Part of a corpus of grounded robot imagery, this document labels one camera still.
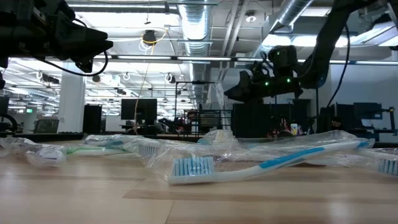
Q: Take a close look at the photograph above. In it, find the black aluminium table frame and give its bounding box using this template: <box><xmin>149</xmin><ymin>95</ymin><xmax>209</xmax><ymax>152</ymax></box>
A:
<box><xmin>0</xmin><ymin>132</ymin><xmax>398</xmax><ymax>149</ymax></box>

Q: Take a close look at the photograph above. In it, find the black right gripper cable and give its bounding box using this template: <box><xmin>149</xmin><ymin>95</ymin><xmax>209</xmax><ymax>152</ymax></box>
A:
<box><xmin>325</xmin><ymin>23</ymin><xmax>351</xmax><ymax>108</ymax></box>

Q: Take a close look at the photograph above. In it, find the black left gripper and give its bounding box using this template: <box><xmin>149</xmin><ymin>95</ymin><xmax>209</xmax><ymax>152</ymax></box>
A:
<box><xmin>0</xmin><ymin>0</ymin><xmax>114</xmax><ymax>74</ymax></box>

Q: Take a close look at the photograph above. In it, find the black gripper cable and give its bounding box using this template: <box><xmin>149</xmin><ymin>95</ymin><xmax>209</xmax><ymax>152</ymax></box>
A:
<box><xmin>39</xmin><ymin>49</ymin><xmax>109</xmax><ymax>77</ymax></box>
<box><xmin>325</xmin><ymin>23</ymin><xmax>351</xmax><ymax>108</ymax></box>

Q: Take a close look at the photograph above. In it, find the black ceiling camera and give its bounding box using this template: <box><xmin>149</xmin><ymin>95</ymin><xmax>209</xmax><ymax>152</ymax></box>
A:
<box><xmin>142</xmin><ymin>29</ymin><xmax>157</xmax><ymax>47</ymax></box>

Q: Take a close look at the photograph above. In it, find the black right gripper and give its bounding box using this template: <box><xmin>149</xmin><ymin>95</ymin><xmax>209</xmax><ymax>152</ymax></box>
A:
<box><xmin>223</xmin><ymin>45</ymin><xmax>305</xmax><ymax>103</ymax></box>

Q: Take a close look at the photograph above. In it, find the purple white toothbrush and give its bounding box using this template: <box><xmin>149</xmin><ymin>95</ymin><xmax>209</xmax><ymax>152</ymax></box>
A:
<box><xmin>0</xmin><ymin>136</ymin><xmax>68</xmax><ymax>170</ymax></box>

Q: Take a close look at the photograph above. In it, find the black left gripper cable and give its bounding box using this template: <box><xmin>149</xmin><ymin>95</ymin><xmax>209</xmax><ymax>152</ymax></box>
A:
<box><xmin>39</xmin><ymin>49</ymin><xmax>109</xmax><ymax>77</ymax></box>

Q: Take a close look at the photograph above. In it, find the blue white toothbrush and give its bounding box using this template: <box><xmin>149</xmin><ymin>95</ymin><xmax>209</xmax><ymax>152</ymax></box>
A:
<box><xmin>83</xmin><ymin>133</ymin><xmax>162</xmax><ymax>159</ymax></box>
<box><xmin>354</xmin><ymin>145</ymin><xmax>398</xmax><ymax>177</ymax></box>
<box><xmin>144</xmin><ymin>129</ymin><xmax>374</xmax><ymax>186</ymax></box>

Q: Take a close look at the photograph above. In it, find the black wire organizer rack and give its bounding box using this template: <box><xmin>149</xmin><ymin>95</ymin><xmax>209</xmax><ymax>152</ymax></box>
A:
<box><xmin>183</xmin><ymin>108</ymin><xmax>234</xmax><ymax>139</ymax></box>

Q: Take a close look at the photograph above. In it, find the white square pillar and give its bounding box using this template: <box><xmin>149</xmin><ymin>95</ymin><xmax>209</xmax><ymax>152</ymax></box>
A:
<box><xmin>58</xmin><ymin>67</ymin><xmax>87</xmax><ymax>134</ymax></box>

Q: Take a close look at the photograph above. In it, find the black tall cabinet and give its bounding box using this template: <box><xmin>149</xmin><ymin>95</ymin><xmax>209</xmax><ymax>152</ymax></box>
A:
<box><xmin>83</xmin><ymin>104</ymin><xmax>103</xmax><ymax>135</ymax></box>

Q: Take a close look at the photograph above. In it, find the silver ribbed air duct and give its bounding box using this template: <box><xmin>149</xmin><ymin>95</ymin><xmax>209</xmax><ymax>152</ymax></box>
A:
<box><xmin>177</xmin><ymin>0</ymin><xmax>213</xmax><ymax>105</ymax></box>

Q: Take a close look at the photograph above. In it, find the green white toothbrush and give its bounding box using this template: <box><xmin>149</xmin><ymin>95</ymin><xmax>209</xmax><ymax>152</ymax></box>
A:
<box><xmin>63</xmin><ymin>143</ymin><xmax>141</xmax><ymax>157</ymax></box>

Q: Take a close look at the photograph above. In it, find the black metal stand frame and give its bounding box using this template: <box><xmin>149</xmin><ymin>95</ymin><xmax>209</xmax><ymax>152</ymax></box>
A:
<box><xmin>175</xmin><ymin>81</ymin><xmax>223</xmax><ymax>138</ymax></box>

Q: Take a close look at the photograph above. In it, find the yellow hanging cable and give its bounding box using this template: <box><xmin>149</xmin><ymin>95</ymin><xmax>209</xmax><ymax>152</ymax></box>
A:
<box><xmin>133</xmin><ymin>28</ymin><xmax>169</xmax><ymax>128</ymax></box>

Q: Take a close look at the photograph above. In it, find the long ceiling light strip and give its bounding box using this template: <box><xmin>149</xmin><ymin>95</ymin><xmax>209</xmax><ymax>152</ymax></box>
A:
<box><xmin>0</xmin><ymin>53</ymin><xmax>398</xmax><ymax>66</ymax></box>

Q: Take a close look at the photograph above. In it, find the black partition cabinet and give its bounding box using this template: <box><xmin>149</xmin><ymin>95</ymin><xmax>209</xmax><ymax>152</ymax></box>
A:
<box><xmin>233</xmin><ymin>101</ymin><xmax>275</xmax><ymax>138</ymax></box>

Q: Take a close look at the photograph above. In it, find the black computer monitor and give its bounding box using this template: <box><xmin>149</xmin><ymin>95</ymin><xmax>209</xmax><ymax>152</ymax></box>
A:
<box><xmin>121</xmin><ymin>98</ymin><xmax>158</xmax><ymax>121</ymax></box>

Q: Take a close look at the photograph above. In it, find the dark blue monitor on arm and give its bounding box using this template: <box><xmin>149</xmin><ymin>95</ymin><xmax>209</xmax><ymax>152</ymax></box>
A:
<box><xmin>353</xmin><ymin>101</ymin><xmax>398</xmax><ymax>141</ymax></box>

